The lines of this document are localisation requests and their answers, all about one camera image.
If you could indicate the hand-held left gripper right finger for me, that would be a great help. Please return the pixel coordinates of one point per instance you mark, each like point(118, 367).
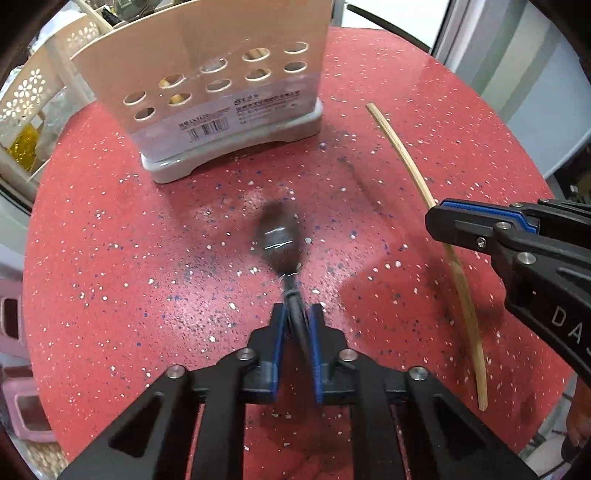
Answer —
point(316, 339)

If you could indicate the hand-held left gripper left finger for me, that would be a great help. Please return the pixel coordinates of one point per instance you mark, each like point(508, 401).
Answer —
point(278, 334)

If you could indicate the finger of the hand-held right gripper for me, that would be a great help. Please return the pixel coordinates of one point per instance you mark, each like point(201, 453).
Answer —
point(489, 211)
point(461, 226)

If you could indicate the plain bamboo chopstick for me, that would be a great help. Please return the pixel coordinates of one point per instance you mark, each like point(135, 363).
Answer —
point(466, 304)

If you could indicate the beige plastic utensil holder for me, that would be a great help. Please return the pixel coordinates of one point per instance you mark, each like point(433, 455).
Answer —
point(207, 106)

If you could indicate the pink plastic stool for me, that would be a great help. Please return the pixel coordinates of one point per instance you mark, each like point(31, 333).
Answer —
point(11, 323)
point(27, 406)

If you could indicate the yellow packet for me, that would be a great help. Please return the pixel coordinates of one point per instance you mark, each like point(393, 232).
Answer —
point(25, 147)

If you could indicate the beige perforated storage basket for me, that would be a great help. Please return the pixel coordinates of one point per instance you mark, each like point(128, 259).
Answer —
point(27, 92)

